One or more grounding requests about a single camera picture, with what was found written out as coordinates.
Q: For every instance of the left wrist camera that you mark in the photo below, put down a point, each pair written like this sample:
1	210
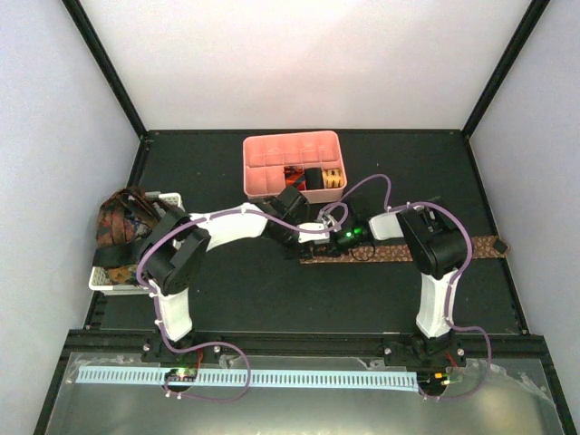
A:
316	232

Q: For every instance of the yellow black rolled tie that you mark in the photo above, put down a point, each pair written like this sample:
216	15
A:
332	178

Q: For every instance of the left black frame post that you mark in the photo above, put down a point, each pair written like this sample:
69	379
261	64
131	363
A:
93	42

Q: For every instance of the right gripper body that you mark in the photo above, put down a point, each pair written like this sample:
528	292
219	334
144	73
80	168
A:
342	245

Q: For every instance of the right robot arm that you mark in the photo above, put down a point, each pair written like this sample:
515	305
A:
439	246

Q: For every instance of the orange black rolled tie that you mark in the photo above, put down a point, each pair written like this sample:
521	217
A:
295	177

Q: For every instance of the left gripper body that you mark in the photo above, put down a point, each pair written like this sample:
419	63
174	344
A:
302	246

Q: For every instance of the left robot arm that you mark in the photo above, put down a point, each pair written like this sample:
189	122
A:
171	256

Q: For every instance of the white basket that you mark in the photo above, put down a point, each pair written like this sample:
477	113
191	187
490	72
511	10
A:
99	282

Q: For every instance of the pile of dark ties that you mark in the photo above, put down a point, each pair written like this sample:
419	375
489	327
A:
124	221

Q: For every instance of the right black frame post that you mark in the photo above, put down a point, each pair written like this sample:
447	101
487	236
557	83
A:
516	43

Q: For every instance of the black frame post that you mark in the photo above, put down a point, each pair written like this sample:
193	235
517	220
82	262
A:
516	43
93	42

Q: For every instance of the pink divided organizer box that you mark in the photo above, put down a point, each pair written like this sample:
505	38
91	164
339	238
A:
265	156

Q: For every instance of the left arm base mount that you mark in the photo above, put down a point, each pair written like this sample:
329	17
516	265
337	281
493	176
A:
181	353

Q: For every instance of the brown floral tie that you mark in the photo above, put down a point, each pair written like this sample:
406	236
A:
484	247

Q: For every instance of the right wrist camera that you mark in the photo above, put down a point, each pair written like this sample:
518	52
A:
331	224

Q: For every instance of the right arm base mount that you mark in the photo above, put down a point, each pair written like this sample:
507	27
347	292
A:
435	360

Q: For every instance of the light blue slotted cable duct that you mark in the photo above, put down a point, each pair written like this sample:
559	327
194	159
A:
235	378

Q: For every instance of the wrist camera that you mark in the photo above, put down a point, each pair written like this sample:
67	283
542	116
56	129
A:
331	224
316	232

